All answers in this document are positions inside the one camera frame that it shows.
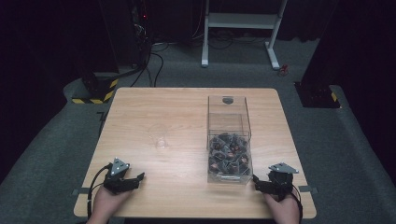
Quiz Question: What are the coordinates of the clear glass cup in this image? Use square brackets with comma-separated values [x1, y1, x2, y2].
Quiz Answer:
[148, 123, 172, 151]

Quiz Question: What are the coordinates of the pile of dark packets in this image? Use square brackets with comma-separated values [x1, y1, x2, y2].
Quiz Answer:
[208, 133, 252, 176]

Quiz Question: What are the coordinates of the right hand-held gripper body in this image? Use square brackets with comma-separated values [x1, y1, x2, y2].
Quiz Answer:
[262, 161, 300, 202]

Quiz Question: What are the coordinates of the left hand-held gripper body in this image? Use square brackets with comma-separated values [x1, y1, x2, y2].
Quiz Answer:
[103, 157, 140, 196]

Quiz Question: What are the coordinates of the black floor cable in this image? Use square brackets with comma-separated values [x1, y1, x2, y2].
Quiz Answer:
[130, 43, 165, 89]

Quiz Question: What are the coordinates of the black yellow striped stand base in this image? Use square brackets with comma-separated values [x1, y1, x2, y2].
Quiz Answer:
[71, 72, 120, 105]

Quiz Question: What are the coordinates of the dark equipment rack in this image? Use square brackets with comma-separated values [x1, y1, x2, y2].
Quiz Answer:
[129, 0, 154, 67]

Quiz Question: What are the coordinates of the grey tape strip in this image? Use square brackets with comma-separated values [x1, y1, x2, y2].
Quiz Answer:
[71, 187, 92, 197]
[298, 185, 319, 194]

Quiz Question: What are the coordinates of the small red floor object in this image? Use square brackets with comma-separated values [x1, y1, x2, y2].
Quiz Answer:
[277, 63, 290, 77]

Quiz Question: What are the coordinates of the clear acrylic box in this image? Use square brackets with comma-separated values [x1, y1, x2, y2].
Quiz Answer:
[206, 94, 254, 186]

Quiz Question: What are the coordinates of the white metal stand frame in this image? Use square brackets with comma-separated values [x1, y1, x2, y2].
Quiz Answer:
[201, 0, 288, 71]

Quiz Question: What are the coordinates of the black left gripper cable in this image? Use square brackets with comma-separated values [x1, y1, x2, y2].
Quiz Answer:
[86, 163, 112, 220]

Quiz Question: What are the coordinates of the person's right hand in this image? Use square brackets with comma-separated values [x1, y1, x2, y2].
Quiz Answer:
[263, 191, 302, 224]

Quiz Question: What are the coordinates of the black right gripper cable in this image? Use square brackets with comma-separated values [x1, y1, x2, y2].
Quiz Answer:
[290, 185, 304, 224]

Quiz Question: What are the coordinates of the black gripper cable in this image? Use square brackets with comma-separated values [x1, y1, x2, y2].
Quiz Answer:
[86, 163, 112, 220]
[290, 185, 304, 224]

